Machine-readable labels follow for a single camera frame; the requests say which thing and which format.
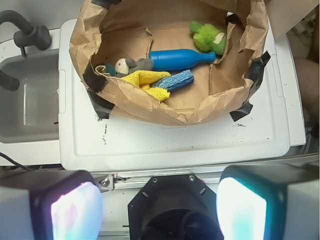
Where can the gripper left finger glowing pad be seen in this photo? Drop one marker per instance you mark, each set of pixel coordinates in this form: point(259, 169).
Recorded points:
point(49, 205)

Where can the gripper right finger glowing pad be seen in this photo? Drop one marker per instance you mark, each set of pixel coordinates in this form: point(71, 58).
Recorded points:
point(269, 202)

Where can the white plastic tray lid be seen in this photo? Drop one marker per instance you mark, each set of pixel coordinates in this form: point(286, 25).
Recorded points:
point(122, 144)

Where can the teal round object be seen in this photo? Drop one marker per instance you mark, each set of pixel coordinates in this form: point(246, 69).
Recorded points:
point(110, 69)

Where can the yellow towel cloth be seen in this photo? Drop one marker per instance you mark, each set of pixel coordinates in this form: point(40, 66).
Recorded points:
point(144, 79)

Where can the grey plush mouse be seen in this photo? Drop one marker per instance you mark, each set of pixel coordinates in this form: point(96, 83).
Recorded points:
point(127, 66)

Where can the blue sponge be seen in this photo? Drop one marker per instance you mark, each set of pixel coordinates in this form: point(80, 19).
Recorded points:
point(175, 82)

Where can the grey faucet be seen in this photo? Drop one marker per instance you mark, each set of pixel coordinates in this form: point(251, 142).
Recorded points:
point(29, 34)

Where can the brown paper bag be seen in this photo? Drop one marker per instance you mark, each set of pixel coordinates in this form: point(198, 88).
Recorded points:
point(108, 30)

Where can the green plush toy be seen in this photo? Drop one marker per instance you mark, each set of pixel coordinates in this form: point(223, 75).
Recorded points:
point(208, 38)

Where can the aluminium rail frame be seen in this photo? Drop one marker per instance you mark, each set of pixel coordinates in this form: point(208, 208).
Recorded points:
point(122, 181)

